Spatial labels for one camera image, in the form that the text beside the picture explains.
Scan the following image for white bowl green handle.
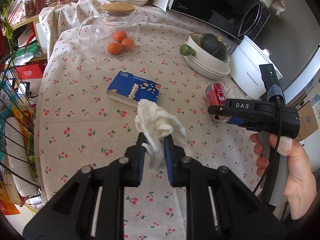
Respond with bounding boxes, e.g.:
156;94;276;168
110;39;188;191
180;33;231;72

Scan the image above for paper towel roll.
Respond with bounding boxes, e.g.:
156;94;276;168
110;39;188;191
5;117;39;197

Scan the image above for black microwave oven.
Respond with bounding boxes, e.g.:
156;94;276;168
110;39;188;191
168;0;270;41

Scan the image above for dark green pumpkin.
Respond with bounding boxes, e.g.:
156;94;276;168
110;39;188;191
199;34;228;62

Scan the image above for white electric cooking pot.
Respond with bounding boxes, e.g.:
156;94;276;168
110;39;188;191
229;36;272;100

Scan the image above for black wire rack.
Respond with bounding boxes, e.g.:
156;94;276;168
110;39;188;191
1;57;41;202

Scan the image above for cardboard box upper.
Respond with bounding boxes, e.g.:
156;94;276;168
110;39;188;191
296;101;318;141

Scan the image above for red drink can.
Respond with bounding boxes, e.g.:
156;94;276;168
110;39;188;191
205;83;231;124

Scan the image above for person's right hand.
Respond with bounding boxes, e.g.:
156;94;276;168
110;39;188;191
249;132;318;221

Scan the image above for white tissue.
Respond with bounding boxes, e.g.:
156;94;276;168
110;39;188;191
135;99;193;172

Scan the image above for grey refrigerator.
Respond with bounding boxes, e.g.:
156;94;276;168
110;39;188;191
255;0;319;102

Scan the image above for orange tangerine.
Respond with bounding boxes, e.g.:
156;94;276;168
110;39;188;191
107;43;123;55
121;38;135;53
113;30;127;43

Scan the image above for small blue snack box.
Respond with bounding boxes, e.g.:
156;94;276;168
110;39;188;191
106;71;161;107

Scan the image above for cherry print tablecloth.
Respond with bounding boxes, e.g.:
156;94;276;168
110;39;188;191
34;0;263;240

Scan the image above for stacked white plates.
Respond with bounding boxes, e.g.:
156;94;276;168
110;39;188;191
183;56;231;80

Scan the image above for glass jar wooden lid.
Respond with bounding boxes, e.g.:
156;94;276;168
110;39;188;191
77;3;139;57

